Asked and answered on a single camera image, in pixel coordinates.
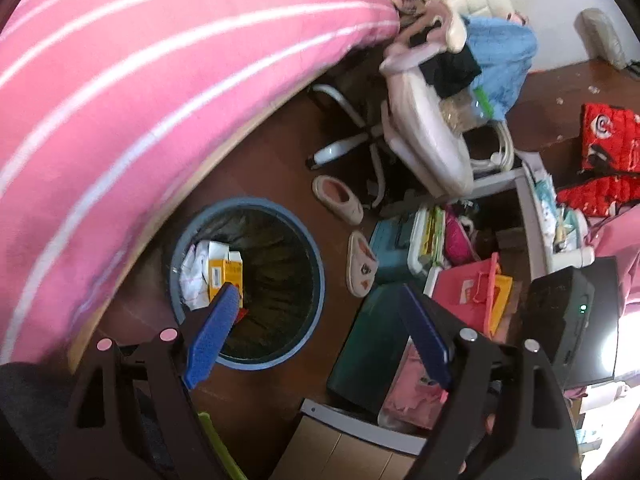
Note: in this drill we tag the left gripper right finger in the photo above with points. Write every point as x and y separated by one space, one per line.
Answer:
433 351

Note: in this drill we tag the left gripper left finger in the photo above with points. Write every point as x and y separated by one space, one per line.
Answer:
204 332

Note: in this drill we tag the red snack bag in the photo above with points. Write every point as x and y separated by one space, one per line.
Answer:
241 314

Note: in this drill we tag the white pink-edged cloth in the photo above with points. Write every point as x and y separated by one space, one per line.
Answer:
194 277

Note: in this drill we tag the orange yellow snack box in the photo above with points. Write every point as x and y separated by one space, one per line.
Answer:
226 270

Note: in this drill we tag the blue trash bin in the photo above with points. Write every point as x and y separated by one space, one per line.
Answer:
283 278

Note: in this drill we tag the pink paper bag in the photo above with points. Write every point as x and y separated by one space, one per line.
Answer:
476 293

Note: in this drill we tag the green plastic stool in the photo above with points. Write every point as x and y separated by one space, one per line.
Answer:
221 451

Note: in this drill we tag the pink slipper far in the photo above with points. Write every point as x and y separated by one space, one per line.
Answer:
338 198

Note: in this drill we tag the red patterned bag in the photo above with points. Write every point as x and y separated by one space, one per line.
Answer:
609 172

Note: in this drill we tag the white office chair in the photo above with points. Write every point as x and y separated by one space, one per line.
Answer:
445 143

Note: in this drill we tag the pink striped bed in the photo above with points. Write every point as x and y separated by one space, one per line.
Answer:
111 110

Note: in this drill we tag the blue garment on chair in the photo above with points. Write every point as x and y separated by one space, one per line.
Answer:
505 51

